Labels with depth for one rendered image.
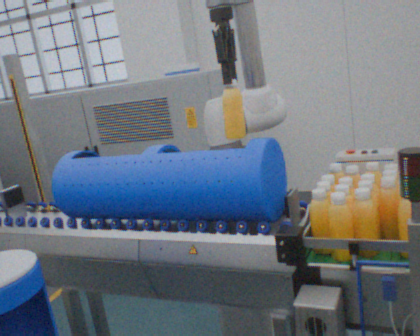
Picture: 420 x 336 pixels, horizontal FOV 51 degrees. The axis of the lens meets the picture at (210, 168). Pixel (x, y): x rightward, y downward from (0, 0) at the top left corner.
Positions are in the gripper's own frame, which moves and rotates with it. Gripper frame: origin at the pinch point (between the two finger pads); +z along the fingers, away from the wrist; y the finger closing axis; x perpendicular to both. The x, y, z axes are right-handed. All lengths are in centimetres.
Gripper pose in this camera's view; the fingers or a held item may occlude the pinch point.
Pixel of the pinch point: (229, 73)
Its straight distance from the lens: 145.6
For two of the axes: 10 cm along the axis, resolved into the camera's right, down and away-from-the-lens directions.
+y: -4.2, 2.7, -8.7
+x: 9.0, -0.3, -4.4
